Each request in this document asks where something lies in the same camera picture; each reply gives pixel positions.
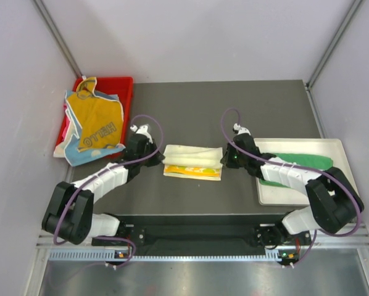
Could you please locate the orange mustard towel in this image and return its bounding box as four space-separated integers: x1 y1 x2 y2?
65 77 123 152

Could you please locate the yellow green patterned towel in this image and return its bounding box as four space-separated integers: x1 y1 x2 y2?
162 144 223 181

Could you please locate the green microfiber towel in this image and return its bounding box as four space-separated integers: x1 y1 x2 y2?
273 152 334 171

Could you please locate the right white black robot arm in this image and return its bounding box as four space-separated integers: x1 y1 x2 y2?
221 133 364 244

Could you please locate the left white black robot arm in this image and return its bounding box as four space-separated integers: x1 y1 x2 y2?
41 131 164 245

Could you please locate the white square tray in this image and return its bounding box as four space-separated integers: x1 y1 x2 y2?
255 138 357 207

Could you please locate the red plastic bin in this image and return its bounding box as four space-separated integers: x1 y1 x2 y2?
56 76 133 157

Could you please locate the blue patterned towel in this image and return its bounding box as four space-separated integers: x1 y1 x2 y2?
53 91 125 167

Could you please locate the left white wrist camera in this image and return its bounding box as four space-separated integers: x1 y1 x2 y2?
130 124 151 136

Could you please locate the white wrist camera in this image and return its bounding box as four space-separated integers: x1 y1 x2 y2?
233 123 251 135
130 124 151 136

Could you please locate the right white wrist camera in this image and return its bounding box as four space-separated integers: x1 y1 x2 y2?
233 123 251 135

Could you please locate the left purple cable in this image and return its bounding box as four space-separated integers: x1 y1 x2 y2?
53 114 165 272

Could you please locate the purple cable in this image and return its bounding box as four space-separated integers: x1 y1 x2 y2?
53 114 165 272
220 107 363 268

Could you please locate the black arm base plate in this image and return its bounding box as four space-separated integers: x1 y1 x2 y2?
91 212 312 251

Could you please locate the grey slotted cable duct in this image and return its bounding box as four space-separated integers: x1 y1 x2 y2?
48 248 296 263

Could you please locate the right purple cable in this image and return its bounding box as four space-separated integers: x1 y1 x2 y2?
220 107 363 268

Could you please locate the aluminium frame rail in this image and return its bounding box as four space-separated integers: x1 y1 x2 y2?
36 226 369 249

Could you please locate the left aluminium corner post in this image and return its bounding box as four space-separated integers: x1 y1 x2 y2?
31 0 82 78

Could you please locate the aluminium corner post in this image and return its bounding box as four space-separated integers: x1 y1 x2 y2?
31 0 82 78
305 0 364 91

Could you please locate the right aluminium corner post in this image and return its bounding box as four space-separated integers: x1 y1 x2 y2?
305 0 364 91

